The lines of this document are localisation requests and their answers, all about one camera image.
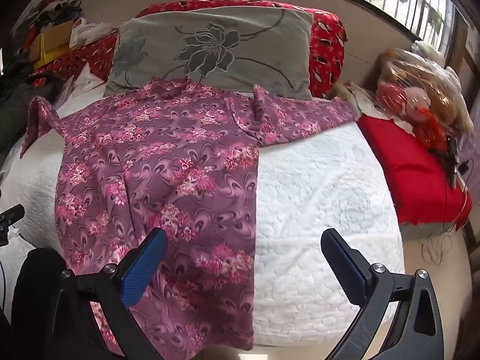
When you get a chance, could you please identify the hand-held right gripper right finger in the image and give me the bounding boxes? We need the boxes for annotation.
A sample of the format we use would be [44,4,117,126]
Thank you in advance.
[320,228,451,360]

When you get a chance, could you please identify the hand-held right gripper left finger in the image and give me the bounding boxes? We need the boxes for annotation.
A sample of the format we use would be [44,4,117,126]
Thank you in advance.
[47,227,177,360]

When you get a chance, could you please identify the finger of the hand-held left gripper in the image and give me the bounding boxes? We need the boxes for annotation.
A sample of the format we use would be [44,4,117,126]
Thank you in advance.
[0,204,25,247]

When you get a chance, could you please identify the purple floral shirt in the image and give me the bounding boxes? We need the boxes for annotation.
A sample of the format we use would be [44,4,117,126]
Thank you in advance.
[20,77,359,349]

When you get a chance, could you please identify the pile of mixed clothes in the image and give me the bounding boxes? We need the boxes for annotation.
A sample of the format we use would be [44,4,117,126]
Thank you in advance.
[22,0,84,34]

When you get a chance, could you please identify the person's black clothing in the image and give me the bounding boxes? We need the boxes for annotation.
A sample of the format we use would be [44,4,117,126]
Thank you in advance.
[11,248,67,346]

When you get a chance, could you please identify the white quilted bed cover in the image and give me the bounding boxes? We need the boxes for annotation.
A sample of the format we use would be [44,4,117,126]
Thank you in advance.
[0,94,406,347]

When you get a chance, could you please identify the dark jacket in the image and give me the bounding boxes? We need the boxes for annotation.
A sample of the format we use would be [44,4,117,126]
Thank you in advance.
[0,71,57,166]

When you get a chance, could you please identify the plain red cloth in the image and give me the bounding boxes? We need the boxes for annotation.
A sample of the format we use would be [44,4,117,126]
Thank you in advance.
[358,114,473,226]

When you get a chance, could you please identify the cardboard box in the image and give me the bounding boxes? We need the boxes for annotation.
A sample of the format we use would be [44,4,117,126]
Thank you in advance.
[29,19,81,64]

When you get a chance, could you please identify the doll in plastic wrap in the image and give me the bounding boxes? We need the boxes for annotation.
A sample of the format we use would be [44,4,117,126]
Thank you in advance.
[377,47,475,147]

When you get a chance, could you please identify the white plastic bag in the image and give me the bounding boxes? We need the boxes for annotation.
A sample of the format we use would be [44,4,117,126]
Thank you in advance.
[69,19,113,47]

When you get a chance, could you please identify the grey floral pillow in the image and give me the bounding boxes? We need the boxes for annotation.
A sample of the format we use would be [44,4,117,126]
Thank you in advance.
[104,7,315,101]

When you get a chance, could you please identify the coiled wire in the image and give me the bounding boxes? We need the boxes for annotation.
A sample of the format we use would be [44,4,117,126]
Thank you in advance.
[422,232,455,266]

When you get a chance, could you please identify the thin black cable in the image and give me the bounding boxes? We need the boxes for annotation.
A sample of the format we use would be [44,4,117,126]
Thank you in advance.
[442,139,474,233]

